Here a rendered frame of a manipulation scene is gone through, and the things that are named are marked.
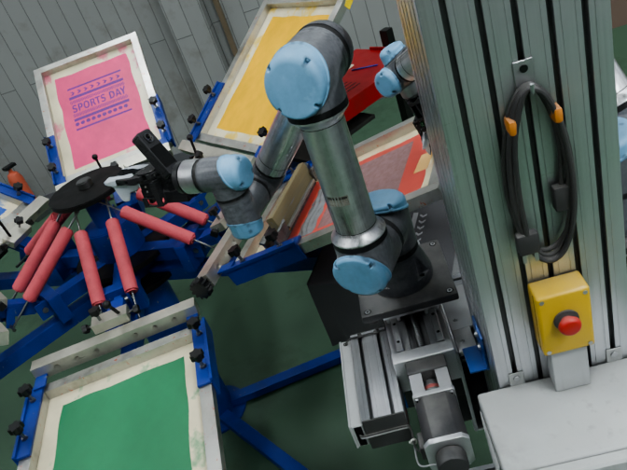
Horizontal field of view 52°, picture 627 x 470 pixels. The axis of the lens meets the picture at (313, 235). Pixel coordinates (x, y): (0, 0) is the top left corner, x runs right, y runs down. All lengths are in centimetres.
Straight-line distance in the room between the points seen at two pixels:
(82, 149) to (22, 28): 274
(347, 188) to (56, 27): 492
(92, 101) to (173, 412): 207
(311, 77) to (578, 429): 75
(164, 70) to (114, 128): 247
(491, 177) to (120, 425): 137
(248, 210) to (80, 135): 220
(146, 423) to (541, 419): 115
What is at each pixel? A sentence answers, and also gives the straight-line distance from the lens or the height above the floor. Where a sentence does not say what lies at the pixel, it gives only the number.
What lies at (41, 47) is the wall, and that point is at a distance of 607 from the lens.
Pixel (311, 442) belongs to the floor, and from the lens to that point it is 298.
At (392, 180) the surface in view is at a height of 122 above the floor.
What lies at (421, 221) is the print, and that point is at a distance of 230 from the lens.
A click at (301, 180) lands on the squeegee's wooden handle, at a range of 231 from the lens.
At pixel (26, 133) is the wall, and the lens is 642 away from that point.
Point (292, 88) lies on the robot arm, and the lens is 112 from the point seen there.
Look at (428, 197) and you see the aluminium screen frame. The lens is 177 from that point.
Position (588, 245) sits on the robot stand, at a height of 151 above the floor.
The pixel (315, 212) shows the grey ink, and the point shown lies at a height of 113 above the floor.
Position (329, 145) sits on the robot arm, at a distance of 118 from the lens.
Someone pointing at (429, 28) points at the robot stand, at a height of 193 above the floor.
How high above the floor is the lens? 220
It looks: 31 degrees down
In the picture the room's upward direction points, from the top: 21 degrees counter-clockwise
